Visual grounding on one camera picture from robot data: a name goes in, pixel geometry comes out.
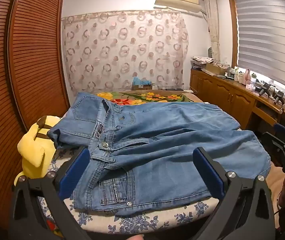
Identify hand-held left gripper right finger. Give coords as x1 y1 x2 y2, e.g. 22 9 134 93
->
193 147 275 240

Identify black device on stand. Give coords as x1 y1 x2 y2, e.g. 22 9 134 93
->
273 91 285 106
258 83 271 97

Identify wooden side cabinet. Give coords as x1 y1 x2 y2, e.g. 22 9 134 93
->
190 69 285 140

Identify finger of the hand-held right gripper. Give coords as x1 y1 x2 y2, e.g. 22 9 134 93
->
273 123 285 147
261 131 285 161

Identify stack of folded cloths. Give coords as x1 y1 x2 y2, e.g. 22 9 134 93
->
191 56 216 70

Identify light blue jeans pants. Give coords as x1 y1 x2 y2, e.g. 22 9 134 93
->
73 101 271 217

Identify colourful floral blanket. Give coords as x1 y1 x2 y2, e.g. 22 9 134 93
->
96 91 285 205

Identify wooden louvered wardrobe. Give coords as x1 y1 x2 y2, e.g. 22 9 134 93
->
0 0 71 230

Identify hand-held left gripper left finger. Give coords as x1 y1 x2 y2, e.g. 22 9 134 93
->
11 147 91 240

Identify circle patterned hanging cloth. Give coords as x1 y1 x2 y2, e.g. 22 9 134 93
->
61 10 189 93

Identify beige tied curtain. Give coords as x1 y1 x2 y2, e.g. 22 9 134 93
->
203 0 220 65

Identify blue jeans pants plain pocket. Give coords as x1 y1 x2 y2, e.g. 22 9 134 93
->
47 92 136 153

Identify yellow plush toy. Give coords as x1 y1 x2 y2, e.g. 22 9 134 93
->
14 115 63 184

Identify open cardboard box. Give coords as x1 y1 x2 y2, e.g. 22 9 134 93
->
205 63 230 76

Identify grey striped window blind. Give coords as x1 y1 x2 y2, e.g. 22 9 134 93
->
233 0 285 93

